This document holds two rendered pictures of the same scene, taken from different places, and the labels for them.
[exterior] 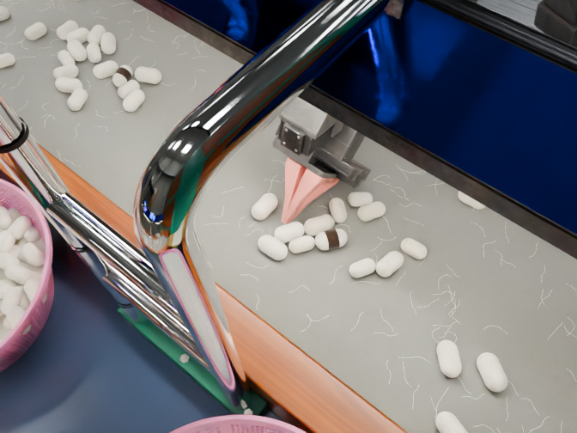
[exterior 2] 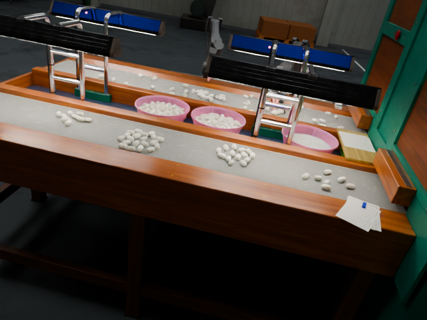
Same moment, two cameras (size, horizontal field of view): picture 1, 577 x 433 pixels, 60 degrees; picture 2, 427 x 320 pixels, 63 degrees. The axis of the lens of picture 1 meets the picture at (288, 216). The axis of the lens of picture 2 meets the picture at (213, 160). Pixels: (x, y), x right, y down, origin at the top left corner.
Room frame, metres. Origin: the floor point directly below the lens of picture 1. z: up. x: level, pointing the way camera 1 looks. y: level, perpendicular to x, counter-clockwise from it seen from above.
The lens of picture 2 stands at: (-1.12, 1.22, 1.40)
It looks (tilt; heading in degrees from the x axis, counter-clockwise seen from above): 29 degrees down; 328
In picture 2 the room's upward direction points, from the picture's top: 10 degrees clockwise
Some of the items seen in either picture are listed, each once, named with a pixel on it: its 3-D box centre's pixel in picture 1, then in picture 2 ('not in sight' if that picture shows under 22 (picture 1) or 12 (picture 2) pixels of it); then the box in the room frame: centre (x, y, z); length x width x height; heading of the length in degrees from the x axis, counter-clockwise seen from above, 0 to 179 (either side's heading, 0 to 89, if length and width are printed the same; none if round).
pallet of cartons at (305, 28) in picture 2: not in sight; (284, 32); (5.81, -4.52, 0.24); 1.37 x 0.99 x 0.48; 55
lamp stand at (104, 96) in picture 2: not in sight; (100, 54); (0.81, 0.82, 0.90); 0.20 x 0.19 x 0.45; 52
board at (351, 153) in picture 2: not in sight; (357, 145); (-0.19, -0.13, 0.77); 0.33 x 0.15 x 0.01; 142
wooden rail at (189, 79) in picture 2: not in sight; (206, 95); (0.75, 0.18, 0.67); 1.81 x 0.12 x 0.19; 52
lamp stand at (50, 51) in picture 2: not in sight; (56, 72); (0.49, 1.07, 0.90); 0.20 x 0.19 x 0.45; 52
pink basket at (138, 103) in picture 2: not in sight; (162, 113); (0.39, 0.61, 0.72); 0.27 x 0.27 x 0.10
